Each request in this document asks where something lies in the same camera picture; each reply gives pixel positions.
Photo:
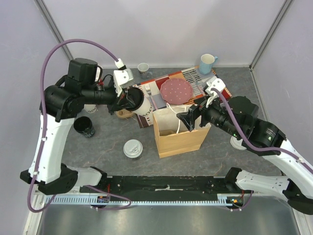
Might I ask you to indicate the patchwork placemat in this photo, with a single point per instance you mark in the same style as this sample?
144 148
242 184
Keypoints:
155 84

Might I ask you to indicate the black plastic cup stack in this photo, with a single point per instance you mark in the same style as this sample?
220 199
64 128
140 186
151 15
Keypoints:
84 126

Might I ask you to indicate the fork pink handle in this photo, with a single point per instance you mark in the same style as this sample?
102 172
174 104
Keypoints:
149 92

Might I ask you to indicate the black lid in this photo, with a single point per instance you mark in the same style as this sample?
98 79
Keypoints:
136 95

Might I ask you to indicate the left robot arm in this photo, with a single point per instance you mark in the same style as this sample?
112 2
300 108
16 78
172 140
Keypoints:
47 169

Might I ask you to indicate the white paper cup stack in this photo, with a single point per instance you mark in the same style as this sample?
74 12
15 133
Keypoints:
90 108

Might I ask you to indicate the cable duct rail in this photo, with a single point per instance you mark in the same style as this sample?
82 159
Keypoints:
101 200

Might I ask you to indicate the white lid stack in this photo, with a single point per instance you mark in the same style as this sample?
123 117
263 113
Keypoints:
237 144

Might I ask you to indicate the pink dotted plate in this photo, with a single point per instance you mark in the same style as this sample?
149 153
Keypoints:
176 91

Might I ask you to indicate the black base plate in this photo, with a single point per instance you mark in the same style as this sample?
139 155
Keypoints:
167 187

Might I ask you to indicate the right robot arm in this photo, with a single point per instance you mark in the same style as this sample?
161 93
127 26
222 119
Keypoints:
295 186

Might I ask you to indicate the small grey patterned mug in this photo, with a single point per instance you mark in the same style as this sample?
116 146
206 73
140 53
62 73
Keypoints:
144 71

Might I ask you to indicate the brown paper bag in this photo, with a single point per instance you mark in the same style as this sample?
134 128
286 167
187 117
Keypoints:
183 140

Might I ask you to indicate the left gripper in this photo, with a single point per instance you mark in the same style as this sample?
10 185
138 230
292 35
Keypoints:
123 102

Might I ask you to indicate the light blue mug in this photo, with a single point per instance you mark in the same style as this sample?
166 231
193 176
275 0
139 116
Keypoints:
206 63

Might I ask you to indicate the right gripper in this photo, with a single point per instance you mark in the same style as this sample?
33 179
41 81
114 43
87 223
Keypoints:
198 114

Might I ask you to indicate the cardboard cup carrier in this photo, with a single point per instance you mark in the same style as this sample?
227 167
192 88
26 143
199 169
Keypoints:
166 132
124 114

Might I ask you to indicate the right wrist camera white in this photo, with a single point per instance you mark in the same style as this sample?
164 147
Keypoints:
212 84

